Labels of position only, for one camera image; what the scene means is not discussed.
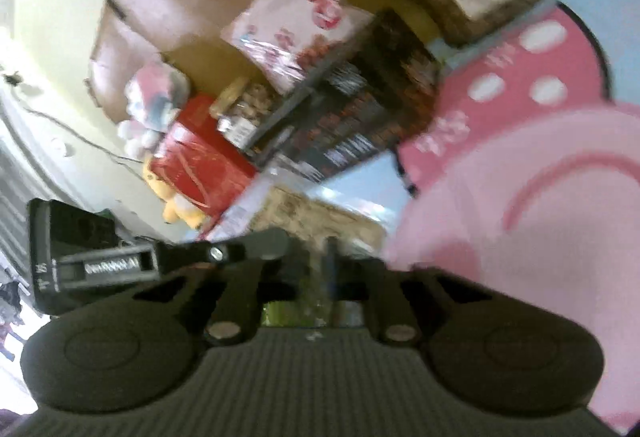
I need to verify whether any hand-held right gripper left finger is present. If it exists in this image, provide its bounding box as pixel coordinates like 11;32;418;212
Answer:
132;262;301;348

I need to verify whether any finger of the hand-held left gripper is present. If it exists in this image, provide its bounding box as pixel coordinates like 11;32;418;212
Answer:
155;228;292;275

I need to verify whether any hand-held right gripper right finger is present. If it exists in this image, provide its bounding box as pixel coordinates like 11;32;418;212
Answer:
332;262;481;345

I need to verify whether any green snack packet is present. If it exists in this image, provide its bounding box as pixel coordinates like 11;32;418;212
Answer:
262;299;363;328

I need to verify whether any beige printed snack packet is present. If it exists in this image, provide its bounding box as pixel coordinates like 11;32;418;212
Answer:
200;182;388;263

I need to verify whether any black snack box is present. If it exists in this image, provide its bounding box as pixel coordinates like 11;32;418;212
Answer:
247;9;443;182

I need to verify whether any yellow plush chick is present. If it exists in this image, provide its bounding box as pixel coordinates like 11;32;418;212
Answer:
142;157;208;230

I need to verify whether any red gift bag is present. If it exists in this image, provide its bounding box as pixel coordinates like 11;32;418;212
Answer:
149;93;258;223

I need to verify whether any white pink plush rabbit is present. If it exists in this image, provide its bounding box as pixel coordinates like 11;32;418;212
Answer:
117;119;163;158

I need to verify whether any small clear gold-lidded jar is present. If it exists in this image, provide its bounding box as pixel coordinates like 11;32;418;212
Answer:
210;77;278;150

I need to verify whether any teal pink plush toy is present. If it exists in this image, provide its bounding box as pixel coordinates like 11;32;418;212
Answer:
125;62;191;130

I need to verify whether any printed cartoon pig blanket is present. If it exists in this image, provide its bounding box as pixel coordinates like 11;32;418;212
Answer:
200;0;640;435

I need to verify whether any pink snack bag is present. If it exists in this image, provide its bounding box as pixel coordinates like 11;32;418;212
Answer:
221;0;373;94

